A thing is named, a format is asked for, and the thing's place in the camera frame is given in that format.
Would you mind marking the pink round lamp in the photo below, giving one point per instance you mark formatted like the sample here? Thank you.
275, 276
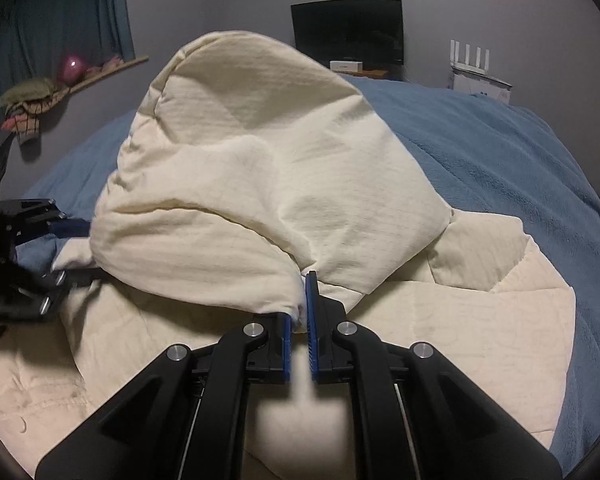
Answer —
73, 69

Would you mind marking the wooden desk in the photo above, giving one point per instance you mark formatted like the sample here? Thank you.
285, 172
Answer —
380, 74

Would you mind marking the teal curtain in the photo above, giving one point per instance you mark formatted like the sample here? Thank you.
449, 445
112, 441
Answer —
55, 20

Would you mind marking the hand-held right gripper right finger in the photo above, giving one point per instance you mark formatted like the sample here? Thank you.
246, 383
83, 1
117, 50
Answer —
312, 322

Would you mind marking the plaid cloth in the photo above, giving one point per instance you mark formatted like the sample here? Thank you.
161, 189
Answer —
25, 122

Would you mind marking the white router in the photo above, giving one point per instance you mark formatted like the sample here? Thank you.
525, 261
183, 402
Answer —
472, 62

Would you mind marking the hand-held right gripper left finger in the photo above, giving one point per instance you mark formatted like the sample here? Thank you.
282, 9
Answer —
286, 347

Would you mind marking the cream hooded jacket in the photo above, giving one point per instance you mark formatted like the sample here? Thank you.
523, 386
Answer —
240, 170

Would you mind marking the olive cloth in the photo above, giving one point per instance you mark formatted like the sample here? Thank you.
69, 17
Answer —
27, 91

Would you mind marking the black monitor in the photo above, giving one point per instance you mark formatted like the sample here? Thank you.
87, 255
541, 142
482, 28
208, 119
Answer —
347, 30

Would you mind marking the blue fleece blanket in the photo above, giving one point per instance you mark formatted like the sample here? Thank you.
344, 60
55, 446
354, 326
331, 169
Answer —
480, 160

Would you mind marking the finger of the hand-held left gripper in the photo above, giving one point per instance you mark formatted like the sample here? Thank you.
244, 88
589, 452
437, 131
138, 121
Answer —
72, 228
40, 292

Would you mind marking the small white box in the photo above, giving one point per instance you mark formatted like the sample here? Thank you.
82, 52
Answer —
346, 66

